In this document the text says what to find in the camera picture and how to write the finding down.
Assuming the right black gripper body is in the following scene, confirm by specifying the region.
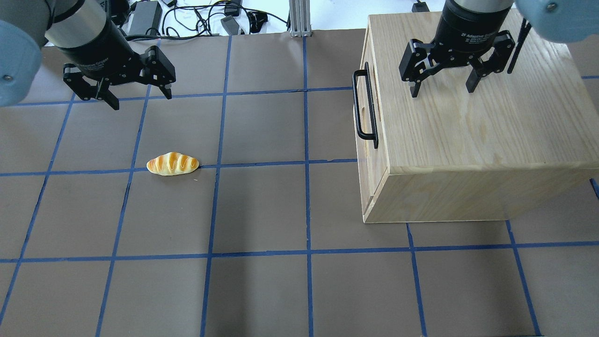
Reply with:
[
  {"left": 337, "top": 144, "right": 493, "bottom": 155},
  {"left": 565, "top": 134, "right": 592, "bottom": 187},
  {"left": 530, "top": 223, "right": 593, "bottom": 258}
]
[{"left": 431, "top": 0, "right": 513, "bottom": 67}]

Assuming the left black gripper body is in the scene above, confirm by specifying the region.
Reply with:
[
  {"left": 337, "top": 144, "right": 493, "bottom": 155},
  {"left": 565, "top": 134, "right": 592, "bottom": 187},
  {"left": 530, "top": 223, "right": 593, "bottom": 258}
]
[{"left": 63, "top": 21, "right": 152, "bottom": 86}]

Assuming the black drawer handle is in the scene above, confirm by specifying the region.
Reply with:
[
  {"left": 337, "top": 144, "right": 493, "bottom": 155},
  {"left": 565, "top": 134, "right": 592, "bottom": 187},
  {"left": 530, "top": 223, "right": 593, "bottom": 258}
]
[{"left": 351, "top": 61, "right": 380, "bottom": 150}]

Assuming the wooden drawer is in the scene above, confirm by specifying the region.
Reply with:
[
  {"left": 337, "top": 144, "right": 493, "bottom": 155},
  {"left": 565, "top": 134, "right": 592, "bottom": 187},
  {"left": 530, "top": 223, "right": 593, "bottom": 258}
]
[{"left": 356, "top": 27, "right": 391, "bottom": 224}]

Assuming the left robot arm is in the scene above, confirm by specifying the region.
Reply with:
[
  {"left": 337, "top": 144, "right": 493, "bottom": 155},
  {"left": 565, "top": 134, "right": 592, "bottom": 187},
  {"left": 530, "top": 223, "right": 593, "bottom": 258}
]
[{"left": 0, "top": 0, "right": 176, "bottom": 110}]

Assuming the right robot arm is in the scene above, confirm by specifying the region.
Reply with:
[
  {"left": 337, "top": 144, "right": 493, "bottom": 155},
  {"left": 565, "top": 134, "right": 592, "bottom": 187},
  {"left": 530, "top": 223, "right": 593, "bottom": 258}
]
[{"left": 399, "top": 0, "right": 599, "bottom": 98}]

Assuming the wooden drawer cabinet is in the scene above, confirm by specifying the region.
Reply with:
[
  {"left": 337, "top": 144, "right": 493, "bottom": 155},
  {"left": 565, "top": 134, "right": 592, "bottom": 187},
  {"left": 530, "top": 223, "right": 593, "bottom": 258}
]
[{"left": 367, "top": 12, "right": 599, "bottom": 223}]

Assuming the black power adapter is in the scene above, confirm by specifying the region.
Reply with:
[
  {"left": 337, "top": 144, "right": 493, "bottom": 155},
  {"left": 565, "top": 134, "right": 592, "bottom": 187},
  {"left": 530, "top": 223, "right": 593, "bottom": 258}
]
[{"left": 128, "top": 0, "right": 162, "bottom": 36}]

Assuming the grey power adapter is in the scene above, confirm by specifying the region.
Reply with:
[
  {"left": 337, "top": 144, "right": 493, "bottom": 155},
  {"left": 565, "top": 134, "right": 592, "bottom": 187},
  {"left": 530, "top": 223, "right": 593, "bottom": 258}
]
[{"left": 220, "top": 15, "right": 245, "bottom": 36}]

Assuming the toy bread loaf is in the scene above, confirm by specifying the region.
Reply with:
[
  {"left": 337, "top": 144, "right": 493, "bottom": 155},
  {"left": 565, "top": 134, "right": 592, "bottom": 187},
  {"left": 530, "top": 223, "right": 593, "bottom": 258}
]
[{"left": 146, "top": 152, "right": 200, "bottom": 176}]

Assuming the black cables bundle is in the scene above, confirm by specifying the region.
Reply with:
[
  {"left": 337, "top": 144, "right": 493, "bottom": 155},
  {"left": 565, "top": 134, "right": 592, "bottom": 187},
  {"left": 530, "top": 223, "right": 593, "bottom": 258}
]
[{"left": 161, "top": 0, "right": 291, "bottom": 39}]

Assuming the aluminium frame post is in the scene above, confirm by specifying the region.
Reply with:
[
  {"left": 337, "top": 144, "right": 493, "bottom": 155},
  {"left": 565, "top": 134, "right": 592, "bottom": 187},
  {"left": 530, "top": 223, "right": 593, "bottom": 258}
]
[{"left": 288, "top": 0, "right": 313, "bottom": 37}]

